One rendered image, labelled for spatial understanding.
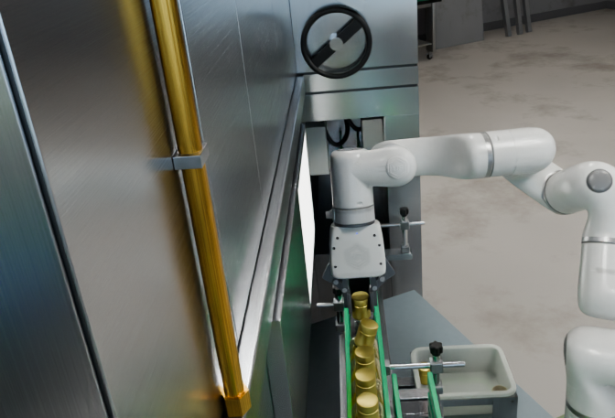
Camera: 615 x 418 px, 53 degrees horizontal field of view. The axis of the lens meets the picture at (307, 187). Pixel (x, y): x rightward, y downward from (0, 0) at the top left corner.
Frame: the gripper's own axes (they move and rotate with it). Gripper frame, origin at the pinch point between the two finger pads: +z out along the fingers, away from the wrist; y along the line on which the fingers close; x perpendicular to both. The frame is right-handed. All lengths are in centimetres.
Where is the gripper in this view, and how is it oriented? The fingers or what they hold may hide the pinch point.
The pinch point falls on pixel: (360, 300)
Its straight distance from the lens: 118.6
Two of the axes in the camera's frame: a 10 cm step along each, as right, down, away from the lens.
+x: 0.5, -1.6, 9.9
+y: 10.0, -0.8, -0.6
